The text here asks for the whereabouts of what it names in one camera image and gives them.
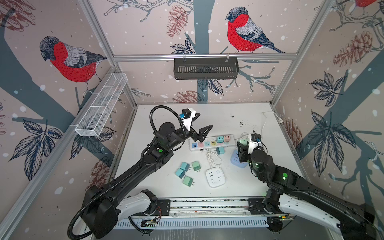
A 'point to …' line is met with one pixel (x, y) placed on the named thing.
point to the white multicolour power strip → (210, 143)
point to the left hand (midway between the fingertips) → (205, 120)
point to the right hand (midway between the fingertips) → (238, 144)
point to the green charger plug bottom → (188, 181)
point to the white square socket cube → (216, 177)
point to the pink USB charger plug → (226, 138)
